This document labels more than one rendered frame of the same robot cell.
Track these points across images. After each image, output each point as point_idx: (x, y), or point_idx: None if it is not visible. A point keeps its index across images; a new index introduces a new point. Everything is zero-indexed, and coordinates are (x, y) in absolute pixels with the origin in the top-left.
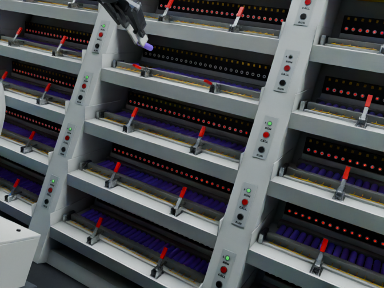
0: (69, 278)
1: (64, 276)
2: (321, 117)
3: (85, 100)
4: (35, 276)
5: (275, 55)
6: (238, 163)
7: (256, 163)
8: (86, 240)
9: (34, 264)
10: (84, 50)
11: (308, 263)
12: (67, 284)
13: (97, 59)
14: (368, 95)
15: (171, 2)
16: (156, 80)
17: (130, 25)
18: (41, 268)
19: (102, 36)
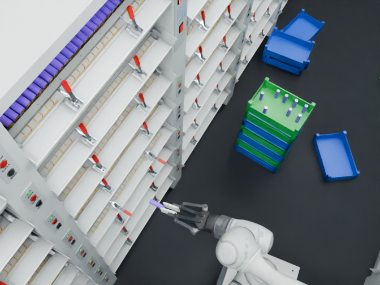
0: (126, 254)
1: (126, 258)
2: (188, 101)
3: (96, 259)
4: (136, 273)
5: (173, 115)
6: (163, 149)
7: (177, 141)
8: (128, 245)
9: (120, 279)
10: (80, 268)
11: (189, 126)
12: (135, 253)
13: (89, 253)
14: (197, 75)
15: (106, 180)
16: (128, 197)
17: (176, 214)
18: (122, 273)
19: (83, 250)
